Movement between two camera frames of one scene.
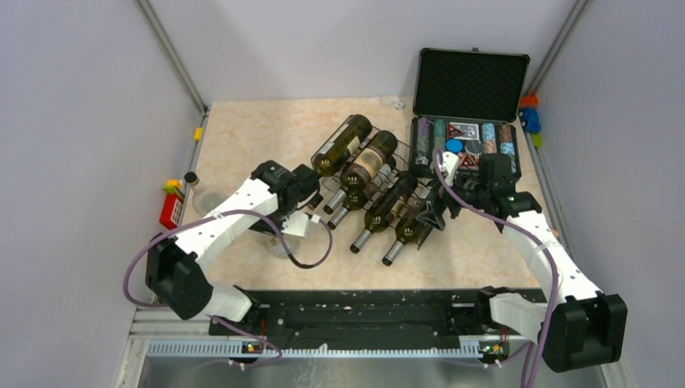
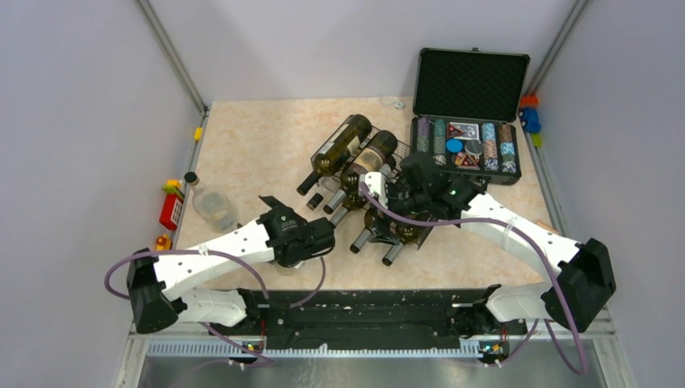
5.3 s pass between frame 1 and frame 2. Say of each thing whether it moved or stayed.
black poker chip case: stayed
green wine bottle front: stayed
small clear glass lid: stayed
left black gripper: moved
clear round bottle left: stayed
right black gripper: moved
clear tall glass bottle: moved
